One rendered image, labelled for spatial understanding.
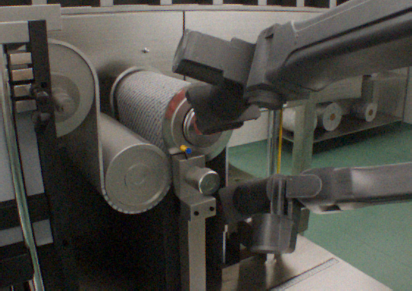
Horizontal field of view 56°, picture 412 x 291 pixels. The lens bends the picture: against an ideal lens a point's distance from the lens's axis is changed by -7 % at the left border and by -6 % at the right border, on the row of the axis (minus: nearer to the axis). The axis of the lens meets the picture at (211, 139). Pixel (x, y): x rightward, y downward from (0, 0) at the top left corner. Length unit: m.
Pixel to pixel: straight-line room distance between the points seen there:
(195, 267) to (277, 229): 0.20
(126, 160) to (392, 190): 0.41
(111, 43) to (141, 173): 0.38
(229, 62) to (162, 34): 0.56
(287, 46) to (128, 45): 0.64
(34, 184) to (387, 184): 0.48
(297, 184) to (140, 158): 0.26
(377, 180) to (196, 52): 0.32
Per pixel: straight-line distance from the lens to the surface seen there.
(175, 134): 0.69
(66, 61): 0.61
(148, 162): 0.69
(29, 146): 0.52
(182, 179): 0.69
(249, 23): 1.16
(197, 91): 0.58
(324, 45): 0.33
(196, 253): 0.76
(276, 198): 0.65
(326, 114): 4.38
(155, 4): 1.05
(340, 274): 0.94
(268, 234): 0.64
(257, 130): 4.40
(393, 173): 0.63
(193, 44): 0.47
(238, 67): 0.48
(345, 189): 0.62
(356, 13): 0.31
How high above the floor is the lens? 1.45
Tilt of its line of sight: 18 degrees down
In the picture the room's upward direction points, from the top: straight up
